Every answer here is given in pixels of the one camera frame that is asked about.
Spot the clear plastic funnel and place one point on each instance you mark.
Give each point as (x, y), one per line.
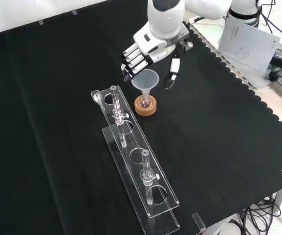
(145, 79)

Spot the black bench cloth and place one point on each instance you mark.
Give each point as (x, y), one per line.
(45, 122)

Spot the white paper booklet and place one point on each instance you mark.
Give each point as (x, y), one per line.
(248, 46)

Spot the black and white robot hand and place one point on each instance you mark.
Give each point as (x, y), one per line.
(153, 46)

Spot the grey tape piece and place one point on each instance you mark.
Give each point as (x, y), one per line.
(41, 22)
(74, 12)

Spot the clear acrylic funnel stand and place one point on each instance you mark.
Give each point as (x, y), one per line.
(140, 144)

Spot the glass round-bottom flask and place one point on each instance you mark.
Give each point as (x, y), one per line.
(145, 102)

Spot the glass weighing funnel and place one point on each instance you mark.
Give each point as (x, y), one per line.
(97, 98)

